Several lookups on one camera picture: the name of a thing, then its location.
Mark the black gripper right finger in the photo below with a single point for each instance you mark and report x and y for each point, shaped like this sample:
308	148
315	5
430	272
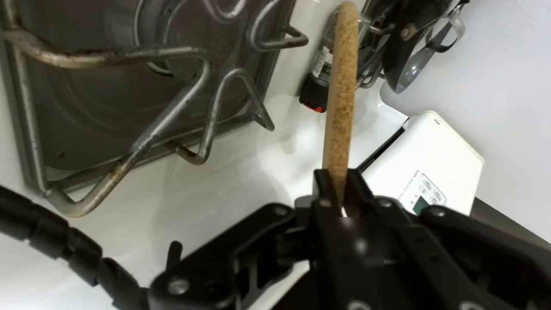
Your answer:
458	263

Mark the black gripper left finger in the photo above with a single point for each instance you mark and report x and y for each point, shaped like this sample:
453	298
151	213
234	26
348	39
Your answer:
337	258

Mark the round cork mat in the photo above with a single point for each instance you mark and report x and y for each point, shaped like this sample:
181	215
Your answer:
341	96

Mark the white box with label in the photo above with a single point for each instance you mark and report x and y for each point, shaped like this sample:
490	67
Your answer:
441	160

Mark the black and red lighter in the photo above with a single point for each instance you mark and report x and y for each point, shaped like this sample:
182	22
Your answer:
313	88

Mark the black tool with grey loops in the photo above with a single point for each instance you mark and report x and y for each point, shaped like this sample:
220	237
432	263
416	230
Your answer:
410	51

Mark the black burner grate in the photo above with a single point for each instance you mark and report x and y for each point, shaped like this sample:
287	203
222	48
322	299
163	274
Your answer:
113	91

